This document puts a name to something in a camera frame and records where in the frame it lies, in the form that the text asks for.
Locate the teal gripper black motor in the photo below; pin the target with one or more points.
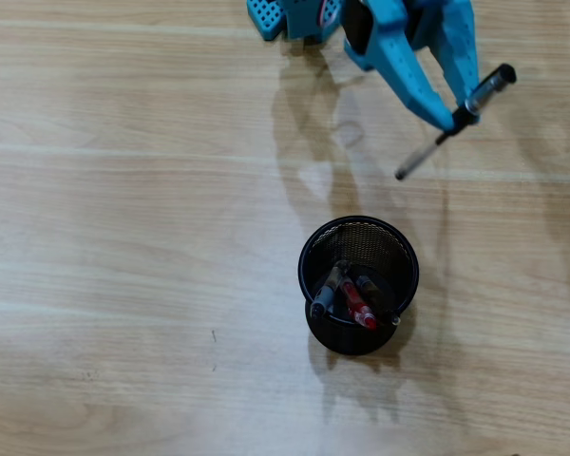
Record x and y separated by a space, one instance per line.
393 57

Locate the black capped gel pen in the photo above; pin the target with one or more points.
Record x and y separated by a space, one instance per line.
494 81

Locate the black chrome click pen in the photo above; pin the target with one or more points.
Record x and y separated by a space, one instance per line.
368 287

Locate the red and white pen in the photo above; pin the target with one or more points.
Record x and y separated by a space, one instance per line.
361 311

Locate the grey grip clear pen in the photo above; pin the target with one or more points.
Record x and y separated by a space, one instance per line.
323 299

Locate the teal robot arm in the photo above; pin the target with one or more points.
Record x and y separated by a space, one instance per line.
266 19

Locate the black mesh pen holder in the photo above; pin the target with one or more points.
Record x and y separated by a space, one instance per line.
323 332

